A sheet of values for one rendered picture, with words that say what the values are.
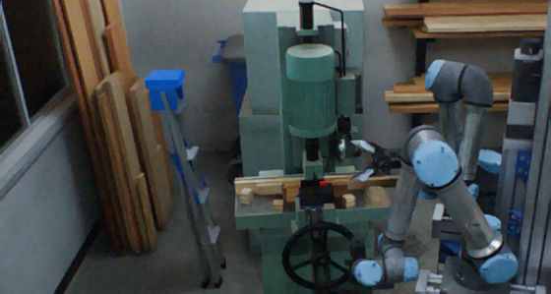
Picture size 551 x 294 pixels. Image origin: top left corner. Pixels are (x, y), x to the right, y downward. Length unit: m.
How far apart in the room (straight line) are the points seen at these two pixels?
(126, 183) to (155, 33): 1.46
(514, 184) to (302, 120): 0.78
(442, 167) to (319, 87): 0.71
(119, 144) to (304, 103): 1.61
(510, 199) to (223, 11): 2.98
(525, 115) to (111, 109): 2.24
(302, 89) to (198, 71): 2.65
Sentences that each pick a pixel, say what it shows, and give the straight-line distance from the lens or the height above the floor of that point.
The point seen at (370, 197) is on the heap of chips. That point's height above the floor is 0.92.
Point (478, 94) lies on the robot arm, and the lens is 2.40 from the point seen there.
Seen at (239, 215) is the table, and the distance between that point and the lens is 2.55.
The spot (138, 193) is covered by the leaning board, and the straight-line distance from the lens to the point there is 3.97.
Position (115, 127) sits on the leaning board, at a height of 0.78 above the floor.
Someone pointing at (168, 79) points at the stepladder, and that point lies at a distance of 3.26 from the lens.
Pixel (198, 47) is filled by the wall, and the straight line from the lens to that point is 4.98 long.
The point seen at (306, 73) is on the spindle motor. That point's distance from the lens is 2.41.
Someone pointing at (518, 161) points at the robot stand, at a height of 1.18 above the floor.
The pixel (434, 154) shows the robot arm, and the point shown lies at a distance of 1.87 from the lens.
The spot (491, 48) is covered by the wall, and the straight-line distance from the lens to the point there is 5.04.
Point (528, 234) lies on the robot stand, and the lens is 2.42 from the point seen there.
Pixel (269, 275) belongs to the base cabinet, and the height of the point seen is 0.62.
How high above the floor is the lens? 2.17
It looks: 28 degrees down
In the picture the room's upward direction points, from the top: 1 degrees counter-clockwise
